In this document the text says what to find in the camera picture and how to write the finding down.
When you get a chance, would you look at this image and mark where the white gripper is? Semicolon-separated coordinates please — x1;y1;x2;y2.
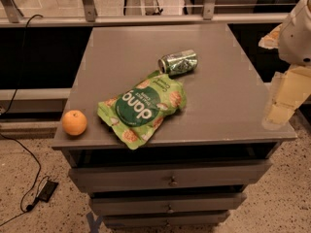
259;0;311;126

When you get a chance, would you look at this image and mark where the green soda can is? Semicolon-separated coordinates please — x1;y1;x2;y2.
158;50;198;76

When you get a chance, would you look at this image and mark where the top grey drawer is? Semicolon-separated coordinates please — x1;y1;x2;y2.
69;159;271;193

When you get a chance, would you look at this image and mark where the grey drawer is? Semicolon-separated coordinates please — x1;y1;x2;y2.
103;211;229;228
90;193;246;216
69;159;271;193

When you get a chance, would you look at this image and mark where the grey drawer cabinet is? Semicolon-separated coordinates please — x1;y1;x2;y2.
51;23;298;229

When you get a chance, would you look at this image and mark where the green chip bag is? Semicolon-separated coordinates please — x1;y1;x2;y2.
97;71;187;150

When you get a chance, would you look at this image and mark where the middle grey drawer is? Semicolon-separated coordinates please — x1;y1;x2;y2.
90;193;246;216

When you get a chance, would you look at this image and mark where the bottom grey drawer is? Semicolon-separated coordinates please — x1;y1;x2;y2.
103;211;229;228

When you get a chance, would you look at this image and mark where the orange fruit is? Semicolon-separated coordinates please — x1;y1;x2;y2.
61;110;87;136

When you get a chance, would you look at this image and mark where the black power adapter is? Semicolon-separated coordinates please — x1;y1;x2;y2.
37;181;58;203

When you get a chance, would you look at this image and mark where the metal railing frame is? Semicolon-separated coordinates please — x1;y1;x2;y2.
0;0;290;27

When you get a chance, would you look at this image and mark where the black cable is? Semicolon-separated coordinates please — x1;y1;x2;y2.
0;14;51;227

